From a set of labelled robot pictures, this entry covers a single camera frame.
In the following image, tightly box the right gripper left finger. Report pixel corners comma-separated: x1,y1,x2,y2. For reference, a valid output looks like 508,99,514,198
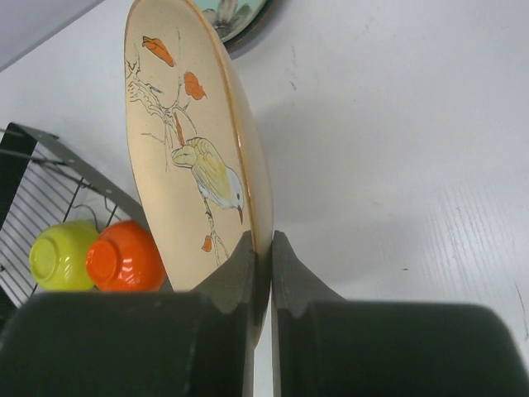
183,232,256,396

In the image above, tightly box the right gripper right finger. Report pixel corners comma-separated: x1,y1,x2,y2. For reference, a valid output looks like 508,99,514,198
271,231,372,396

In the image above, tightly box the mint green flower plate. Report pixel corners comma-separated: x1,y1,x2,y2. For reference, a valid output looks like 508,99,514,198
194,0,277,43

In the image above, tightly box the orange bowl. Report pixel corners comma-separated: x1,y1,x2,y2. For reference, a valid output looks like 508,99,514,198
86,220,166,292

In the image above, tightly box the green bowl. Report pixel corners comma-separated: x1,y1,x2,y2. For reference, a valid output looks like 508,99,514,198
29,220,99,292

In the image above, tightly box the black wire dish rack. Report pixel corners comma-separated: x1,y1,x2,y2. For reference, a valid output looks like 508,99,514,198
0,122,174,319

